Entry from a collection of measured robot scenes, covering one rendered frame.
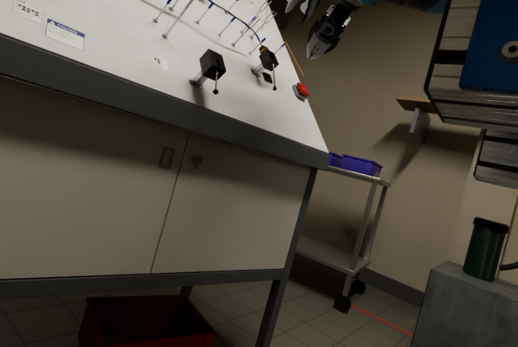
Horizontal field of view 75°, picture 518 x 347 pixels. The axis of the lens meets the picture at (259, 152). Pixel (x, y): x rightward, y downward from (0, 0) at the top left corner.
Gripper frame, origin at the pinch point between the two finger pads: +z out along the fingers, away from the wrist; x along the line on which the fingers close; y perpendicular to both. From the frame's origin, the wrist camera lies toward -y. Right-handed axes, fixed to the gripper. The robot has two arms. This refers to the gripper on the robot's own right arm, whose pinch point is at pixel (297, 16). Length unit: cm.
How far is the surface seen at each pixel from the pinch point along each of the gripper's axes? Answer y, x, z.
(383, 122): 58, -209, 24
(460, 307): -80, -120, 75
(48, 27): -9, 66, 30
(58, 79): -18, 64, 37
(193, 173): -22, 26, 52
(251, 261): -35, -4, 76
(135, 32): 0, 47, 26
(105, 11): 3, 54, 24
